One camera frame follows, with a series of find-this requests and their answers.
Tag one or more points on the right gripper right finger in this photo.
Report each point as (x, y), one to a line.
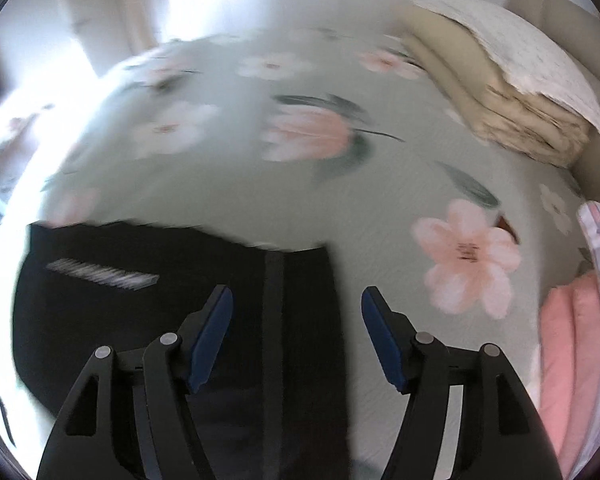
(501, 434)

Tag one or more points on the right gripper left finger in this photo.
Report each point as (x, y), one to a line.
(128, 407)

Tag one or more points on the black hooded jacket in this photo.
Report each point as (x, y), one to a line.
(255, 334)

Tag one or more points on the folded pink blanket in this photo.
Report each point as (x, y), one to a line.
(570, 366)

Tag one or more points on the folded beige quilt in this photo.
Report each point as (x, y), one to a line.
(530, 124)

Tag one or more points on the floral green bed cover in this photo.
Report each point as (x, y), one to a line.
(294, 140)

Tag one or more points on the white dotted pillow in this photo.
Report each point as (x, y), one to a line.
(531, 62)

